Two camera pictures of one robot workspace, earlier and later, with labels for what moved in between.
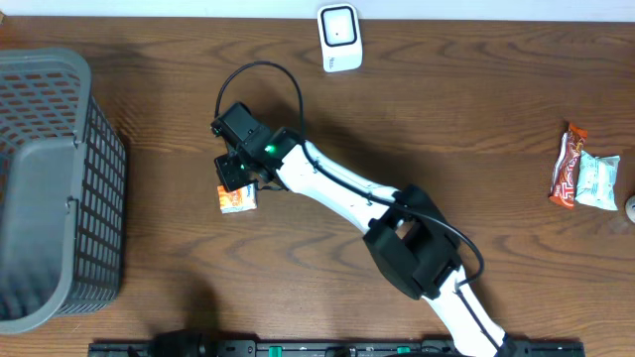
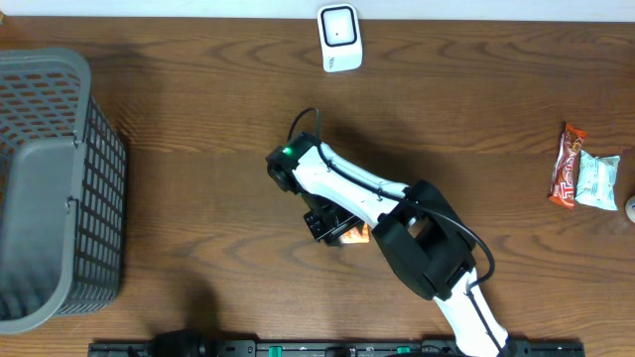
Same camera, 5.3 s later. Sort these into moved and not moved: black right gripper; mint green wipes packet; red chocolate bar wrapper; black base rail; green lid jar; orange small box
Moved: orange small box; black right gripper
Not moved: red chocolate bar wrapper; black base rail; mint green wipes packet; green lid jar
